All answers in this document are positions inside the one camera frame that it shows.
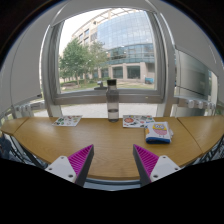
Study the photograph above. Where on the glass office building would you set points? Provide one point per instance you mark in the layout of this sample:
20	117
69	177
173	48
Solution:
130	36

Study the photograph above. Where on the white owl print towel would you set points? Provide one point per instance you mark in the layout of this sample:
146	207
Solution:
158	132

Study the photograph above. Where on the small sticker sheet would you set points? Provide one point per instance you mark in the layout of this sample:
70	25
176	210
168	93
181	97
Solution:
67	120

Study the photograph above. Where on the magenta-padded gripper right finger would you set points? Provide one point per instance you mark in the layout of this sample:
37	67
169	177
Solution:
161	167

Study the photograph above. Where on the clear bottle with black cap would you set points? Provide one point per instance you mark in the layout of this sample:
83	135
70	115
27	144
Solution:
112	103

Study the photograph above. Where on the green tree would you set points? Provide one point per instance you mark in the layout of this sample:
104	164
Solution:
78	60

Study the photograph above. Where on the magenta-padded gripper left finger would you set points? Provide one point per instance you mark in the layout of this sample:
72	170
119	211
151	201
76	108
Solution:
63	167

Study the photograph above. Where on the large sticker sheet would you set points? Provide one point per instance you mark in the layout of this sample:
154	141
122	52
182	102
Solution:
136	121

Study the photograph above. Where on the grey rail with white sockets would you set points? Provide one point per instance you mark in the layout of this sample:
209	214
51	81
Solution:
196	103
25	108

